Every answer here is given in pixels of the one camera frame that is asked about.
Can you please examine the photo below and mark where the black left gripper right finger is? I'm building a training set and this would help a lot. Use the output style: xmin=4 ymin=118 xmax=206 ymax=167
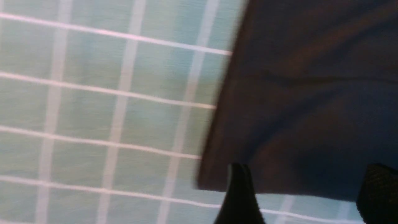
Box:
xmin=356 ymin=164 xmax=398 ymax=224

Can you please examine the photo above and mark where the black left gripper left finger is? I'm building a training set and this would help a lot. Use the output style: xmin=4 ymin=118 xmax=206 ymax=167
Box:
xmin=214 ymin=163 xmax=266 ymax=224

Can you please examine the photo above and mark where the dark gray long-sleeve top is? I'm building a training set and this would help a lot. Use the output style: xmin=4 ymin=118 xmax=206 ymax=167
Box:
xmin=196 ymin=0 xmax=398 ymax=201

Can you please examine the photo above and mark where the green grid cutting mat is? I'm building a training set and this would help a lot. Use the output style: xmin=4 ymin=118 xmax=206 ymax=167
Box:
xmin=0 ymin=0 xmax=367 ymax=224

